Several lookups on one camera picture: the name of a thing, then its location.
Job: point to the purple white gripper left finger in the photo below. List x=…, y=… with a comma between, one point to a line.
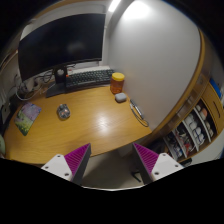
x=72, y=166

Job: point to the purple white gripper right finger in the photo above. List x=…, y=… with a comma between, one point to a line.
x=153, y=166

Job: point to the transparent computer mouse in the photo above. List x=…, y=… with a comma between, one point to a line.
x=63, y=111

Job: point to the floral mouse pad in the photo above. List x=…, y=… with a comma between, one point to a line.
x=26, y=117

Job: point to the black computer monitor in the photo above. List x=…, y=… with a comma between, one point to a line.
x=72, y=39

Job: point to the wooden shelf with items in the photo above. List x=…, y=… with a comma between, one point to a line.
x=197, y=119

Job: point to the grey earbuds case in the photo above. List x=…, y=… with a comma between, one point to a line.
x=120, y=97

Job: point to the black monitor stand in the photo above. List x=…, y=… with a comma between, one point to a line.
x=59, y=85

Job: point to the dark mechanical keyboard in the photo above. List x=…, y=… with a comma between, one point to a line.
x=89, y=78

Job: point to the orange jar with yellow lid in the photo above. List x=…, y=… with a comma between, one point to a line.
x=117, y=82

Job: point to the white power strip with cables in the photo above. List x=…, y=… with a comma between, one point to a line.
x=28, y=89

